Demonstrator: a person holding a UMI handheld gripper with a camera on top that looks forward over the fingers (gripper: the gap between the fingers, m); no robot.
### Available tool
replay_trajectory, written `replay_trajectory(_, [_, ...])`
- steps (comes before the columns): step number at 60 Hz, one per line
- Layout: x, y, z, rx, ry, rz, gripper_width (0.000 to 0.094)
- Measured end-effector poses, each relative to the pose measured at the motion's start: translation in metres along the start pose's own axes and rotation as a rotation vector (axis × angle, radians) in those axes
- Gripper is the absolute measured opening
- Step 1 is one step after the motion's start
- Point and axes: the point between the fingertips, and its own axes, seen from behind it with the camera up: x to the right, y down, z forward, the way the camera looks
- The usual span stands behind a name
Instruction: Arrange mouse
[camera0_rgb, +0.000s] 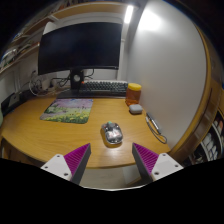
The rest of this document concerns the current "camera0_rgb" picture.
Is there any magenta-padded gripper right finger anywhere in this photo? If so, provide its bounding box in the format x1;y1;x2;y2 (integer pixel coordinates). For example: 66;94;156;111
132;142;185;185

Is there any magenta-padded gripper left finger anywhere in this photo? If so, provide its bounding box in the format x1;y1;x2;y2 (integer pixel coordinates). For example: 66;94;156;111
40;143;92;185

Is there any transparent computer mouse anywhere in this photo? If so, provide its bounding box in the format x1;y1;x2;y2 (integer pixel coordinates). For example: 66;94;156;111
100;121;124;147

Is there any flower meadow print mouse pad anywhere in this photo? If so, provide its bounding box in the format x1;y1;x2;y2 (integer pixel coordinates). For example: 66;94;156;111
39;97;94;125

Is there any small grey earbuds case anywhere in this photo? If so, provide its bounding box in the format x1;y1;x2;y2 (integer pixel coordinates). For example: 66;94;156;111
128;103;144;116

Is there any amber jar with yellow lid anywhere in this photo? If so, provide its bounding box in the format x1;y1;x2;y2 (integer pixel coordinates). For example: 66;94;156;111
125;82;142;107

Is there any dark mechanical keyboard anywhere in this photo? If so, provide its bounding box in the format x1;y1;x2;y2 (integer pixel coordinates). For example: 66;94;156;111
79;79;129;98

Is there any silver and black computer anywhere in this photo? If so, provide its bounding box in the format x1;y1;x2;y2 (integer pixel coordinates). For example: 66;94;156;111
0;90;26;116

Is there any black computer monitor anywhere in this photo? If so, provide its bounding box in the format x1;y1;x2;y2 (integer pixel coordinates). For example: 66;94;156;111
37;21;123;99

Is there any white tube light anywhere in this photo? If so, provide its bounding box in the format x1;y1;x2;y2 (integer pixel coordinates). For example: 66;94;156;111
123;4;135;25

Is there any black pen with cord loop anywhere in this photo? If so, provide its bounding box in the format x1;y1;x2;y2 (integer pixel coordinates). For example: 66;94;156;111
145;112;168;145

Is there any black cable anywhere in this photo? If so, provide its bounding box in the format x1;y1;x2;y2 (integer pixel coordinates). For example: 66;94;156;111
49;76;73;89

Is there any white cable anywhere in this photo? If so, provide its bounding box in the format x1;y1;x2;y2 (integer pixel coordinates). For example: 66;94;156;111
28;69;52;98

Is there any wooden wall shelf unit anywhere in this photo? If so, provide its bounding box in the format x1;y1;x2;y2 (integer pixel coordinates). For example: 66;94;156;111
0;0;131;74

